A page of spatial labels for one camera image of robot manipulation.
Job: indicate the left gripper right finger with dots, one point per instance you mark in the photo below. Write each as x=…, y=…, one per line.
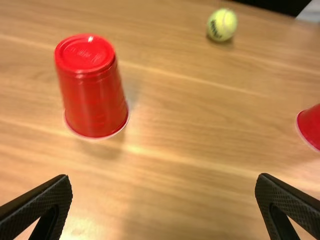
x=292, y=207

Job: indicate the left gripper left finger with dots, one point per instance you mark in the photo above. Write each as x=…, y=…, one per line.
x=30, y=210

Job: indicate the red cup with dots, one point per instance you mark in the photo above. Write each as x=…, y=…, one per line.
x=92, y=95
x=312, y=127

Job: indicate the yellow ball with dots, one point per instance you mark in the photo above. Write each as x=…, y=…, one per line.
x=222, y=25

